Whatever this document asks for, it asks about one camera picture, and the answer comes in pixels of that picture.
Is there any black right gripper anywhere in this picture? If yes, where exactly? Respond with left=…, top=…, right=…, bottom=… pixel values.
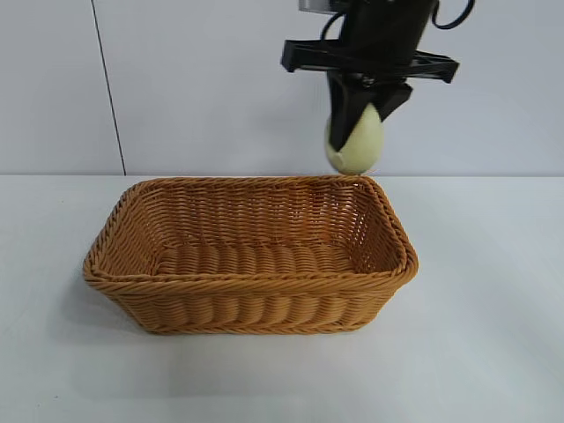
left=280, top=0, right=460, bottom=151

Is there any pale egg yolk pastry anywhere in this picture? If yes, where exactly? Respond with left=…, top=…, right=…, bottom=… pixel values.
left=323, top=103, right=384, bottom=174

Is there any black right arm cable loop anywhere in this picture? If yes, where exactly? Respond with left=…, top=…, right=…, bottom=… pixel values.
left=429, top=0, right=475, bottom=31

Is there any thin black right camera cable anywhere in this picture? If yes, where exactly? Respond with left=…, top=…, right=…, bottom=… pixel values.
left=317, top=11, right=353, bottom=43

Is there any brown woven wicker basket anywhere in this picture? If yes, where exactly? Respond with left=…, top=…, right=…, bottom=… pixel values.
left=82, top=174, right=419, bottom=337

